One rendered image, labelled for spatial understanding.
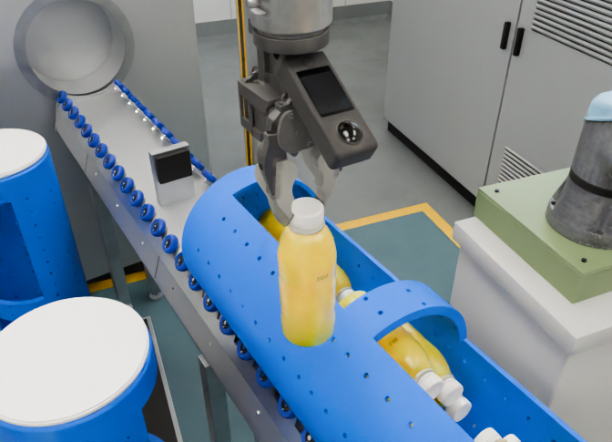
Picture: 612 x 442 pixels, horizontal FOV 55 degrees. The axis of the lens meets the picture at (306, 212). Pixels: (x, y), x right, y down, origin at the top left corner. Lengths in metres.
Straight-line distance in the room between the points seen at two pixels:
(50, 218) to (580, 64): 1.95
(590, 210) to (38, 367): 0.93
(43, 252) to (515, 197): 1.25
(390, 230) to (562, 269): 2.08
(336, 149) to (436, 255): 2.43
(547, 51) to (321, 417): 2.10
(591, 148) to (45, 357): 0.94
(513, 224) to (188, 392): 1.55
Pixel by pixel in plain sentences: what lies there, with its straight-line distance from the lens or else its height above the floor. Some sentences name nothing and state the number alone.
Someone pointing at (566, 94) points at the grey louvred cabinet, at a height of 0.84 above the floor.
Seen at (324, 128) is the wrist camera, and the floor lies 1.57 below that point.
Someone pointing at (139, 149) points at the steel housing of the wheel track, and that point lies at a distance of 1.88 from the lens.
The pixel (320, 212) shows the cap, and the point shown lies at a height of 1.44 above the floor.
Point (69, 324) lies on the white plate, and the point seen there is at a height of 1.04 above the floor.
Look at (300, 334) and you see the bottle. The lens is 0.73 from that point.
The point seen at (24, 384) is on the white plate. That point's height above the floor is 1.04.
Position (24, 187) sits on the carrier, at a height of 0.98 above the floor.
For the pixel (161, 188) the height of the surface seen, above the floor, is 0.98.
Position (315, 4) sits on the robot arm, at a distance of 0.53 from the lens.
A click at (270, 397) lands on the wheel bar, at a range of 1.10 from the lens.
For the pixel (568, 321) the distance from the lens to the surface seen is 1.00.
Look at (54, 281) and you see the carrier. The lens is 1.86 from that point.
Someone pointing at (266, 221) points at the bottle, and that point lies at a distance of 1.17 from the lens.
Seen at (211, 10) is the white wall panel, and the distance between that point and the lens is 5.68.
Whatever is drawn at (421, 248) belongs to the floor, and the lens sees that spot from 2.95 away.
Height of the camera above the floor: 1.80
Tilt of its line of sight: 35 degrees down
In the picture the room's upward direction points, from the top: straight up
